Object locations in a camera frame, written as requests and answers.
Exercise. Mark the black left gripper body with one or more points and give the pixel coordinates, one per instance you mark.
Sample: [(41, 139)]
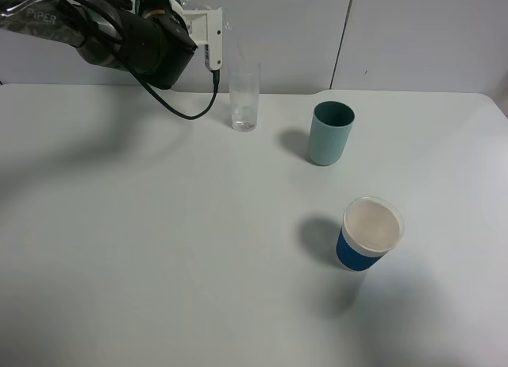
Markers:
[(157, 43)]

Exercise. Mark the clear plastic water bottle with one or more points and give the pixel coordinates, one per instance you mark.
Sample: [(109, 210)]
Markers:
[(232, 50)]

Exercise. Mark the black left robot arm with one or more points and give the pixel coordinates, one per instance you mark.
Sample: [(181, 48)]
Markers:
[(92, 27)]

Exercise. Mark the light green cup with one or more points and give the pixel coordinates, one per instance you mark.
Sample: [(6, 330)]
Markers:
[(330, 128)]

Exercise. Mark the blue white paper cup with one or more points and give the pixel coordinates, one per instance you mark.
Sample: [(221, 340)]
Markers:
[(371, 227)]

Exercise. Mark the tall clear glass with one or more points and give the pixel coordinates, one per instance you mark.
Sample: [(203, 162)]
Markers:
[(244, 91)]

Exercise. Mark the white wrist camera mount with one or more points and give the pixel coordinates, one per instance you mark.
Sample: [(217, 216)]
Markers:
[(206, 30)]

